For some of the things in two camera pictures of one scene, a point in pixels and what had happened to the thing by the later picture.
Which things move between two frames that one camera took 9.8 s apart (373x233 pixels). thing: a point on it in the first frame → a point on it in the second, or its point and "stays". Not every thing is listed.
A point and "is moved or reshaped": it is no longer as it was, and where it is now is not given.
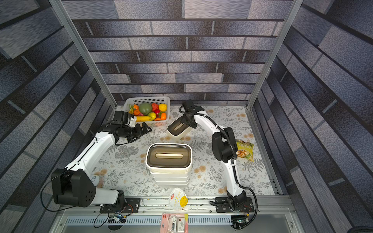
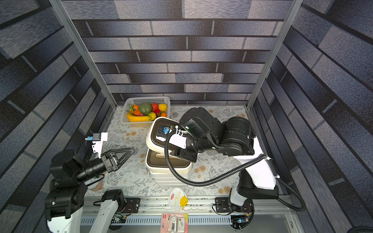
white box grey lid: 171,181 stays
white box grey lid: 170,177 stays
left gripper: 140,131 → 111,165
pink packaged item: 174,223 stays
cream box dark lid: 178,130 is moved or reshaped
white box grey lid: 169,173 stays
